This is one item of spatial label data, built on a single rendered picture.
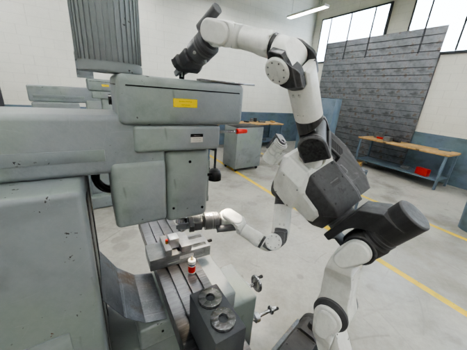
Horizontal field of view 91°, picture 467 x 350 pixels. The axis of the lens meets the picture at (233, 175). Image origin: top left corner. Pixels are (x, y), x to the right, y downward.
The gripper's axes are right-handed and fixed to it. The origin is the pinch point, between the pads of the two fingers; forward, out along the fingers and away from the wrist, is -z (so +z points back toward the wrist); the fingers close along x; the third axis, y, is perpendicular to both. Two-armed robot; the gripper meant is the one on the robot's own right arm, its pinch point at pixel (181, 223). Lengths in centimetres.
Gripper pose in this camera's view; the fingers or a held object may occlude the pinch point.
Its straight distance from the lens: 119.4
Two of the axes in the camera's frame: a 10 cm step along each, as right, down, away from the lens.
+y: -0.6, 9.4, 3.4
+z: 9.6, -0.4, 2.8
